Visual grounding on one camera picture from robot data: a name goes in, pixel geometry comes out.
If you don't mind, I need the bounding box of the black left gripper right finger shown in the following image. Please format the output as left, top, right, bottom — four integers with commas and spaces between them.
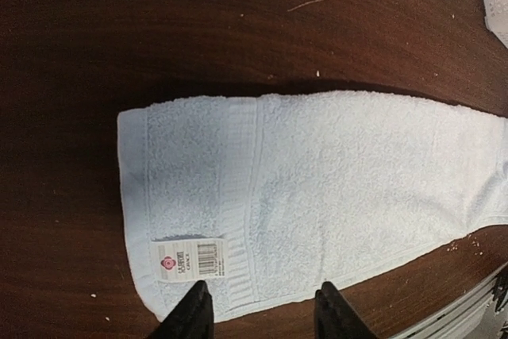
314, 281, 378, 339

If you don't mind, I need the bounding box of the front aluminium rail panel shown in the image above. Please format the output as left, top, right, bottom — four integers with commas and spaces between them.
394, 267, 507, 339

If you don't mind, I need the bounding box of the light blue towel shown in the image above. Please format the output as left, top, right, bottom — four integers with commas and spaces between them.
117, 91, 507, 322

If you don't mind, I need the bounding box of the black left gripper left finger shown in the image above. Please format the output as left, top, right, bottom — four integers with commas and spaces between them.
152, 280, 214, 339

